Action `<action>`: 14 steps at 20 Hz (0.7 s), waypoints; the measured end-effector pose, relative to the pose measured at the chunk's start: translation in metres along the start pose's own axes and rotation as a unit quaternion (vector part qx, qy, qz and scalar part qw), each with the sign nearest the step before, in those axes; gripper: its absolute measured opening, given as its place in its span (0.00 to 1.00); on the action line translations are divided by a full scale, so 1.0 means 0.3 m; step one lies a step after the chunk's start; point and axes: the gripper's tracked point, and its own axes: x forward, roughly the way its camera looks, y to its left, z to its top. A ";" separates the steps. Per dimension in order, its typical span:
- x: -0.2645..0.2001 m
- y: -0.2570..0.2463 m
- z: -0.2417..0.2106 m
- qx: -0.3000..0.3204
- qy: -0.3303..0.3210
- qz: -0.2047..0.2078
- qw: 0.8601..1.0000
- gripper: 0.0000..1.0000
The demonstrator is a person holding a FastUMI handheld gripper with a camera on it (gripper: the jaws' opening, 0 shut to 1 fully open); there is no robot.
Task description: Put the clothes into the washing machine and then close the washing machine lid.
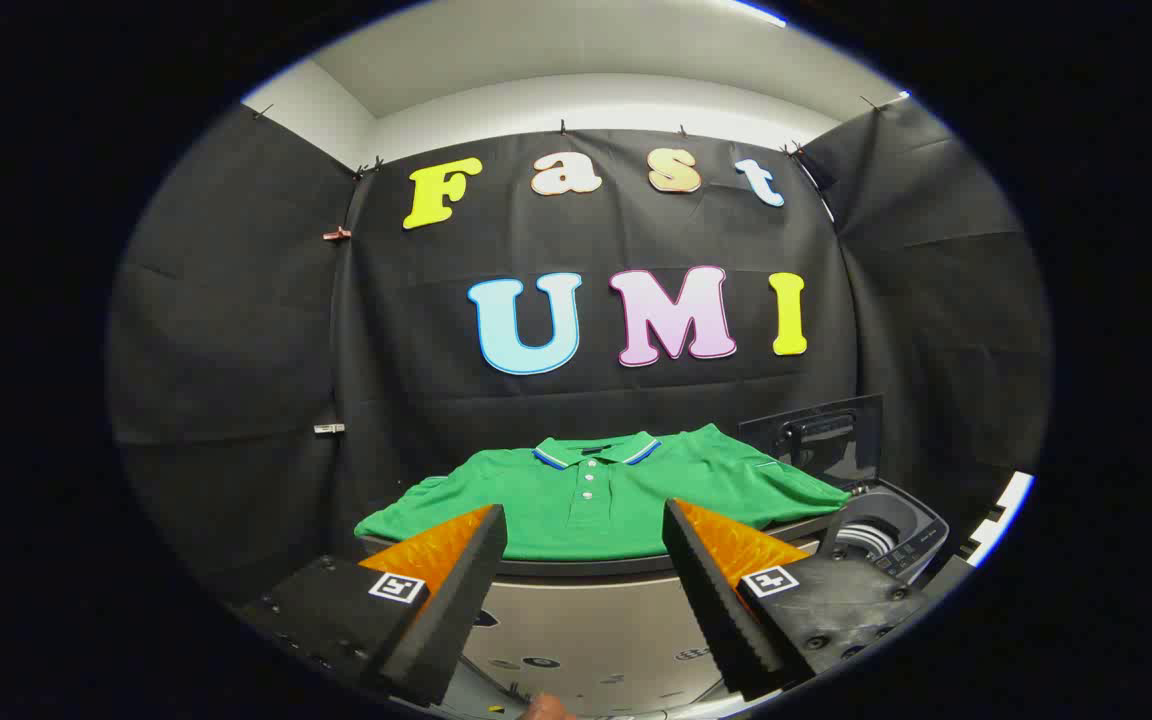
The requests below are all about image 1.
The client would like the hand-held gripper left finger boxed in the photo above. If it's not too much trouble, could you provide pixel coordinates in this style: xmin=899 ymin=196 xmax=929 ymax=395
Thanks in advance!
xmin=236 ymin=503 xmax=509 ymax=707

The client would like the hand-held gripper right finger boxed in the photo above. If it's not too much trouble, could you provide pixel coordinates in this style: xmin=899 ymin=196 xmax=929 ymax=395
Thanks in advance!
xmin=662 ymin=498 xmax=932 ymax=701

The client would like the green polo shirt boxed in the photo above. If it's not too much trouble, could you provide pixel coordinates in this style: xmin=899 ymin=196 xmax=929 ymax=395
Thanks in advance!
xmin=354 ymin=423 xmax=852 ymax=561

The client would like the grey washing machine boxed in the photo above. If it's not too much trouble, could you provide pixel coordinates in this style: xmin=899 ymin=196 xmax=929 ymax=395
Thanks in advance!
xmin=816 ymin=480 xmax=952 ymax=586

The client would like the black backdrop cloth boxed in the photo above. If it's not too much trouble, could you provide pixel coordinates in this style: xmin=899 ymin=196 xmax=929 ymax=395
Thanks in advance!
xmin=108 ymin=97 xmax=1052 ymax=601

